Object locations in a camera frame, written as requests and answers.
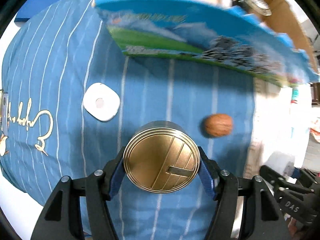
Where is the orange patterned cloth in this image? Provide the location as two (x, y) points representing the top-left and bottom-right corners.
(310, 117), (320, 143)

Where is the gold round tin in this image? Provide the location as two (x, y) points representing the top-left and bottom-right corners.
(123, 121), (201, 194)

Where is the purple smartphone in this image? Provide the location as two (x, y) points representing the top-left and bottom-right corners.
(1, 90), (9, 136)

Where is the silver metal filter basket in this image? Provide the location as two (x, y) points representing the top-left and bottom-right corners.
(232, 0), (272, 16)

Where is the white earbuds case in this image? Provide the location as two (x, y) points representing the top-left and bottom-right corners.
(82, 83), (120, 122)

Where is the white spray bottle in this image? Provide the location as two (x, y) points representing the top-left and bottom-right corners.
(291, 86), (299, 104)

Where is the brown walnut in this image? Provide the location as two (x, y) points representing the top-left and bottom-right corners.
(204, 113), (233, 137)

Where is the plaid checked cloth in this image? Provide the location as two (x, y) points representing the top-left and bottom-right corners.
(242, 79), (312, 179)

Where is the open cardboard box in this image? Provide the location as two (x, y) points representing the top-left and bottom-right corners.
(93, 0), (319, 86)

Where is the blue striped cloth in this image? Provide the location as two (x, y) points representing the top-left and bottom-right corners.
(0, 0), (258, 240)

